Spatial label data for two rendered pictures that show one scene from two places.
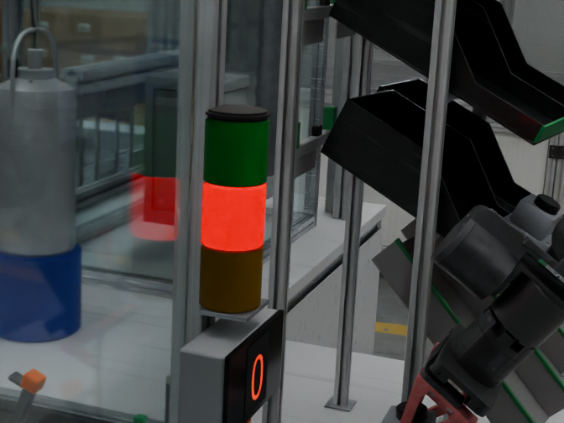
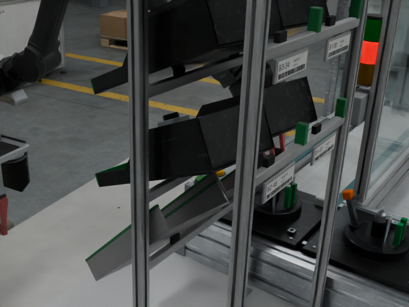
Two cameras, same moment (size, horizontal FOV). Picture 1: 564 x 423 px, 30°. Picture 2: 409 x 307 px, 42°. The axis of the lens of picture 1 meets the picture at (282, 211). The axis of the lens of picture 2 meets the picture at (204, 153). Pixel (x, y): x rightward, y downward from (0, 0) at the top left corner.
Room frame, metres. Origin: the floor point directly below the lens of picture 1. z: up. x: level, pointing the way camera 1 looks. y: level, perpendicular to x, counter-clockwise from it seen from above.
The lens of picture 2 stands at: (2.08, 0.00, 1.60)
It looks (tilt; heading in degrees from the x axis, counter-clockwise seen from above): 24 degrees down; 195
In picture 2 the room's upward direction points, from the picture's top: 2 degrees clockwise
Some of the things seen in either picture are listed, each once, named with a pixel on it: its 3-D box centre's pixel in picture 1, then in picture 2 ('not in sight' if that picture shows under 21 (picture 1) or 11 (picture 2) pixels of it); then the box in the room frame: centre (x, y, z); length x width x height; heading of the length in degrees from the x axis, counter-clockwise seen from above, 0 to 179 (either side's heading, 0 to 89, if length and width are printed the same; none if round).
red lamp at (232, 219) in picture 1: (232, 211); (370, 50); (0.79, 0.04, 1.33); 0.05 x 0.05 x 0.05
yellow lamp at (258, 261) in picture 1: (230, 273); (367, 72); (0.79, 0.04, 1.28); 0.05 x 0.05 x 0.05
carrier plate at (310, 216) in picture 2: not in sight; (271, 209); (0.94, -0.14, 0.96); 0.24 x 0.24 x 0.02; 71
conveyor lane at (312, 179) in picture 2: not in sight; (327, 186); (0.66, -0.02, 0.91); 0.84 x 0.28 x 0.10; 161
